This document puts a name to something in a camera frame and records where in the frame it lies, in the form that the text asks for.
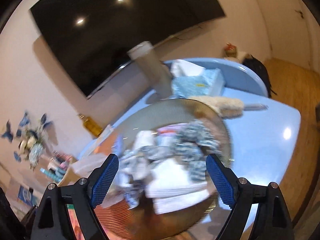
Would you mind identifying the black wall television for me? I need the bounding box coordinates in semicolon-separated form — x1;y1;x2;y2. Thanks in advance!
30;0;225;97

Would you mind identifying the amber glass bottle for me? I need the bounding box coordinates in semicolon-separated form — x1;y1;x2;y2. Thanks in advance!
78;114;103;138

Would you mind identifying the white towel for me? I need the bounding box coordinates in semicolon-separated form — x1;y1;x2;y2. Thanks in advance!
131;123;212;214

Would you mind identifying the floral orange table cloth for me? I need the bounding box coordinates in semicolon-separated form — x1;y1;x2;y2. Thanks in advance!
65;130;125;239

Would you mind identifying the cream fluffy duster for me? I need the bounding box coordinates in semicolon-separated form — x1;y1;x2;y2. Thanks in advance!
189;95;268;119

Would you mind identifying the light blue tissue pack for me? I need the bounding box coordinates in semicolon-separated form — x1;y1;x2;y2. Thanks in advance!
170;60;226;98

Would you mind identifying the round woven bamboo tray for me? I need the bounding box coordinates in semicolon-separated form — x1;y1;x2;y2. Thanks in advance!
95;99;232;239

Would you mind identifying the grey tall tumbler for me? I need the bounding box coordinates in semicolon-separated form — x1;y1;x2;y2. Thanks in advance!
127;41;172;99

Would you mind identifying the blue white flower bouquet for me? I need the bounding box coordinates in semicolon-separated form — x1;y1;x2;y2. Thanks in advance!
1;111;53;170

